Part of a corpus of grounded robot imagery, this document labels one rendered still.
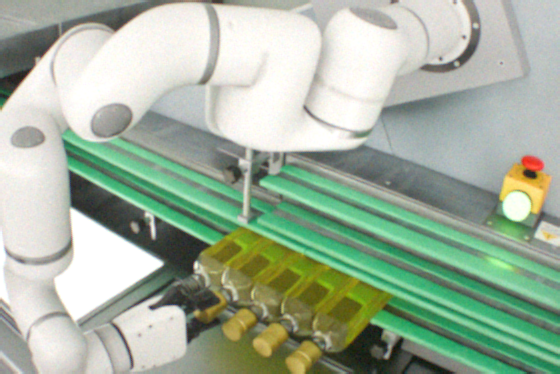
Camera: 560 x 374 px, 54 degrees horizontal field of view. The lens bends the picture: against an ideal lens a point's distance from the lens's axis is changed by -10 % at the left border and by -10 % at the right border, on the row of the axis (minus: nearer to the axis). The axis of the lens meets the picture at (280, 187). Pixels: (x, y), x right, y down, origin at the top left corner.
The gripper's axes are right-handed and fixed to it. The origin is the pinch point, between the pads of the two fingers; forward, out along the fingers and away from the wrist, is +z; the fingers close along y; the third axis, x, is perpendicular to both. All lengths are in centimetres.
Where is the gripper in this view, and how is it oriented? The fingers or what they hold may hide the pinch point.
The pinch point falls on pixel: (205, 310)
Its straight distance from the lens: 94.5
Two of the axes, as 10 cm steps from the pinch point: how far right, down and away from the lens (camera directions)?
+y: 0.7, -8.7, -5.0
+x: -6.3, -4.2, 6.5
